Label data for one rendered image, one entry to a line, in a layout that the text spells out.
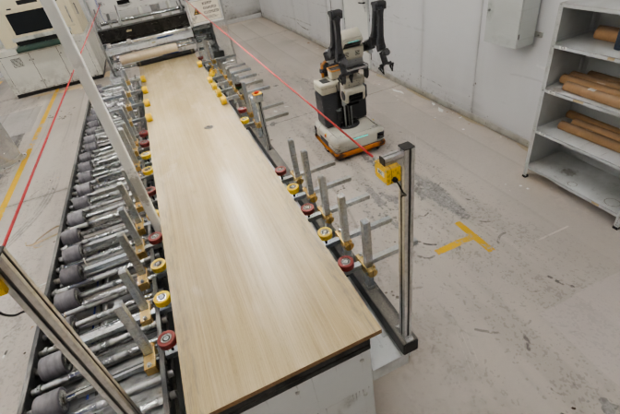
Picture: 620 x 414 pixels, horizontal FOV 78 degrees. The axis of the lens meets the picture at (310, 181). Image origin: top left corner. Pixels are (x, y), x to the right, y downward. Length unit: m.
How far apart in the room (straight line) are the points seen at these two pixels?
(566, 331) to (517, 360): 0.39
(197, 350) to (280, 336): 0.35
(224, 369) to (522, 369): 1.76
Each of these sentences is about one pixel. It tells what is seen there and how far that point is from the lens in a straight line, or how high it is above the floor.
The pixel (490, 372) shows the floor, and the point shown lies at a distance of 2.71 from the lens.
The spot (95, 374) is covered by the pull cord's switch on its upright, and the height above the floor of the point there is 1.32.
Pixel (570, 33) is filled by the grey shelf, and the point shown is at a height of 1.29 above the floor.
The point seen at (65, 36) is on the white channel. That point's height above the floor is 2.03.
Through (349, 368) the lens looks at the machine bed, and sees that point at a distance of 1.82.
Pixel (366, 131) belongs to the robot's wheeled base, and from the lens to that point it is 4.34.
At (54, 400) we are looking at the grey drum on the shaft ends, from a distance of 2.09.
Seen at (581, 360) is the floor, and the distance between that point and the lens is 2.91.
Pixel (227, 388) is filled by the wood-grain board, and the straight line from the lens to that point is 1.68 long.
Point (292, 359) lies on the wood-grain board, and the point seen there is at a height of 0.90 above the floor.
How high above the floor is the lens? 2.32
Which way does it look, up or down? 35 degrees down
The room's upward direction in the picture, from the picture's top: 10 degrees counter-clockwise
